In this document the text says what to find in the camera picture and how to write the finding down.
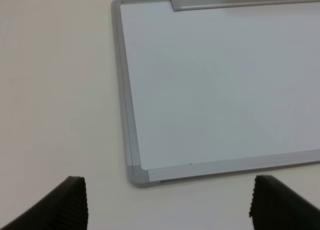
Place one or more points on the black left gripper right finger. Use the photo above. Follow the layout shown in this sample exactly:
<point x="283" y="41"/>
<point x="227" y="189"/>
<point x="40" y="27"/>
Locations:
<point x="275" y="206"/>

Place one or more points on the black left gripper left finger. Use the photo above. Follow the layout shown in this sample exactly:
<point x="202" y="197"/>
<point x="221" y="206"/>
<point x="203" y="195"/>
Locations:
<point x="64" y="208"/>

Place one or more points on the aluminium framed whiteboard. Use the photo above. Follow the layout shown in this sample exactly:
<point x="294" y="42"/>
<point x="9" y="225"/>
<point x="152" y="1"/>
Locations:
<point x="217" y="87"/>

